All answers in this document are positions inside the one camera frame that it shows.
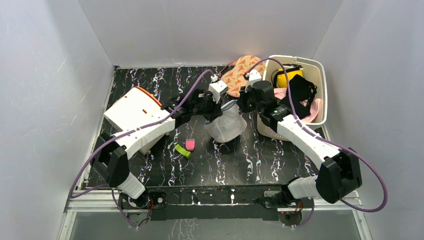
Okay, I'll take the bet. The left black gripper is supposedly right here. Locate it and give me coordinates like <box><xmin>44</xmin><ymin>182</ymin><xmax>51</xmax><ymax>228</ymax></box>
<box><xmin>191</xmin><ymin>91</ymin><xmax>223</xmax><ymax>123</ymax></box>

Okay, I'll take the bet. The white mesh laundry bag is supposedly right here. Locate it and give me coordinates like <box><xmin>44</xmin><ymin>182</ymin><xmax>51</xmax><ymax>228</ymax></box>
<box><xmin>204</xmin><ymin>100</ymin><xmax>247</xmax><ymax>143</ymax></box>

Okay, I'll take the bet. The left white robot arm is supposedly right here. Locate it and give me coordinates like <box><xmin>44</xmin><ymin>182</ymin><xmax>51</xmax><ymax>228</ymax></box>
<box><xmin>91</xmin><ymin>86</ymin><xmax>227</xmax><ymax>208</ymax></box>

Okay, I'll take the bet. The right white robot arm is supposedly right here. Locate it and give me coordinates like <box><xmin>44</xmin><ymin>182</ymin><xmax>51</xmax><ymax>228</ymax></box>
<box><xmin>237</xmin><ymin>80</ymin><xmax>362</xmax><ymax>207</ymax></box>

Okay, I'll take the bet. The yellow bra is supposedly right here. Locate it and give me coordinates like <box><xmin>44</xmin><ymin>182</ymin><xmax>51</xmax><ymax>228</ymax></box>
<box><xmin>271</xmin><ymin>64</ymin><xmax>303</xmax><ymax>88</ymax></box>

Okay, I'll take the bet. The floral orange mesh bag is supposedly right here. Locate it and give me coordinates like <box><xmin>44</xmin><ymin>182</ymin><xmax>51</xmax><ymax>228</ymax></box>
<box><xmin>220</xmin><ymin>55</ymin><xmax>261</xmax><ymax>98</ymax></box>

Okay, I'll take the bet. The black bra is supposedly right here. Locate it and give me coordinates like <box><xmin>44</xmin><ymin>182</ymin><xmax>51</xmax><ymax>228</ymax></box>
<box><xmin>289</xmin><ymin>74</ymin><xmax>317</xmax><ymax>119</ymax></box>

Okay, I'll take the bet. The cream plastic laundry basket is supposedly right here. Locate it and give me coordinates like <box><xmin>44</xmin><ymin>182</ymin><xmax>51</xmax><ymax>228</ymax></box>
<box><xmin>256</xmin><ymin>55</ymin><xmax>328</xmax><ymax>141</ymax></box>

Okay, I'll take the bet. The pink garment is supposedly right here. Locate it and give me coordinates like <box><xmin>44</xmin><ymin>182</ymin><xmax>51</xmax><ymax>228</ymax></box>
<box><xmin>274</xmin><ymin>88</ymin><xmax>322</xmax><ymax>123</ymax></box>

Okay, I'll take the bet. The pink clip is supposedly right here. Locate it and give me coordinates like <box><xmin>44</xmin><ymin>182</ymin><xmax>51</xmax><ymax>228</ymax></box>
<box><xmin>185</xmin><ymin>138</ymin><xmax>196</xmax><ymax>152</ymax></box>

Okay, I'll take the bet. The green clip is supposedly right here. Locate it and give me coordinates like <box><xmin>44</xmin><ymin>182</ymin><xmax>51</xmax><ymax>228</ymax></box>
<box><xmin>174</xmin><ymin>144</ymin><xmax>191</xmax><ymax>158</ymax></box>

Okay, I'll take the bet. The white orange cylindrical container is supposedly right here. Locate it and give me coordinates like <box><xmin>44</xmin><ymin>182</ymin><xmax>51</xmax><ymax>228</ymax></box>
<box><xmin>103</xmin><ymin>86</ymin><xmax>166</xmax><ymax>159</ymax></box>

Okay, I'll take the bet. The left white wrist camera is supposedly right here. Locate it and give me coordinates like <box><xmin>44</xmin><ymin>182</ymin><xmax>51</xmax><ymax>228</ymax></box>
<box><xmin>208</xmin><ymin>74</ymin><xmax>228</xmax><ymax>103</ymax></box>

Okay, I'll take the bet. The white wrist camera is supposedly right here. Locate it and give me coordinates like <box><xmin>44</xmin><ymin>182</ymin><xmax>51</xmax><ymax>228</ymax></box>
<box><xmin>244</xmin><ymin>69</ymin><xmax>263</xmax><ymax>93</ymax></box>
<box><xmin>208</xmin><ymin>74</ymin><xmax>228</xmax><ymax>103</ymax></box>

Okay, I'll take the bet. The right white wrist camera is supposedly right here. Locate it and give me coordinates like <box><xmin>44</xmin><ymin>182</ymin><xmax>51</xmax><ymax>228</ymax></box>
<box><xmin>244</xmin><ymin>69</ymin><xmax>263</xmax><ymax>93</ymax></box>

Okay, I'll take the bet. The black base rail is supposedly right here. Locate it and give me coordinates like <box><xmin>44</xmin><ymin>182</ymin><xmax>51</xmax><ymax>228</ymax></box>
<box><xmin>119</xmin><ymin>183</ymin><xmax>332</xmax><ymax>222</ymax></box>

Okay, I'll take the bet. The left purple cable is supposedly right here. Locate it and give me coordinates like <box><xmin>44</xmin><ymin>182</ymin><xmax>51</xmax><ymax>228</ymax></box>
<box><xmin>69</xmin><ymin>69</ymin><xmax>216</xmax><ymax>200</ymax></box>

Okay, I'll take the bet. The purple cable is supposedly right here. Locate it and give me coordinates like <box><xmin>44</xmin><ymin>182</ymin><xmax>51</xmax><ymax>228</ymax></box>
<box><xmin>69</xmin><ymin>69</ymin><xmax>216</xmax><ymax>200</ymax></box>
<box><xmin>248</xmin><ymin>58</ymin><xmax>388</xmax><ymax>214</ymax></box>

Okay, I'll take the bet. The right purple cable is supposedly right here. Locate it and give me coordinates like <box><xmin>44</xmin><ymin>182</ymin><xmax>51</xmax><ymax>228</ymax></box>
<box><xmin>248</xmin><ymin>58</ymin><xmax>388</xmax><ymax>214</ymax></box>

